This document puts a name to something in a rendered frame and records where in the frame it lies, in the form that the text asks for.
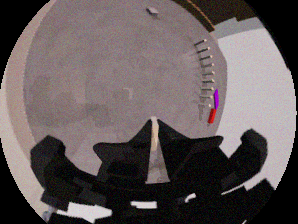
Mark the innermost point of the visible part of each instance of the purple flat block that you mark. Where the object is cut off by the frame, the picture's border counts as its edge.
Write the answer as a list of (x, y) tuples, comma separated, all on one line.
[(216, 105)]

